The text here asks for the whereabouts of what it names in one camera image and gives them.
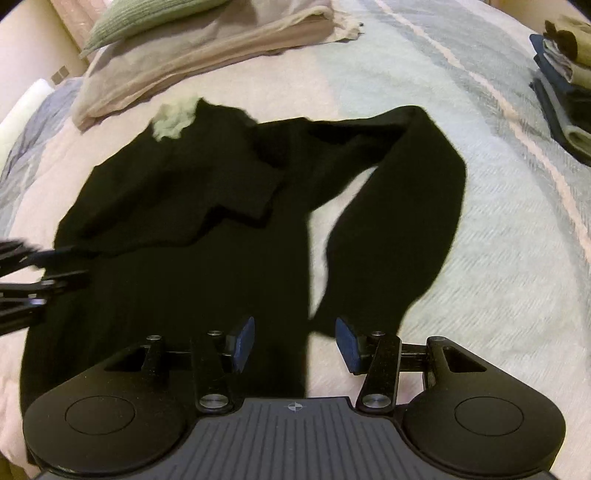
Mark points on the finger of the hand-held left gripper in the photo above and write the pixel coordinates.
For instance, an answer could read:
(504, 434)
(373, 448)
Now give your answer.
(55, 282)
(32, 255)

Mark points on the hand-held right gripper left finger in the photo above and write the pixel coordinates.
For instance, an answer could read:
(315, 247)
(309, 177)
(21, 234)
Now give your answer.
(243, 344)

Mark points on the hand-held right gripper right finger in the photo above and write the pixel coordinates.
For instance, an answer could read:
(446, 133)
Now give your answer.
(347, 345)

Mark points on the black sweater with green collar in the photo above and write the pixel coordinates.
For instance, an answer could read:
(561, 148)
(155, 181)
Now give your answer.
(194, 240)

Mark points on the stack of folded clothes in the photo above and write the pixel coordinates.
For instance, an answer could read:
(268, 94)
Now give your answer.
(565, 87)

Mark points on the white pillow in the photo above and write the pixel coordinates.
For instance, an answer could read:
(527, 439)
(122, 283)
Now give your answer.
(21, 110)

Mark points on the green knitted cloth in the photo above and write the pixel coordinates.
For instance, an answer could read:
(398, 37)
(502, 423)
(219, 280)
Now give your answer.
(138, 21)

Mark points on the beige cloth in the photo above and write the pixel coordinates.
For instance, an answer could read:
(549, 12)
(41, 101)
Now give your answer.
(194, 50)

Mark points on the wall socket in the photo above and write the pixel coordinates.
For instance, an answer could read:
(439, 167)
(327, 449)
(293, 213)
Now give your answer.
(60, 73)

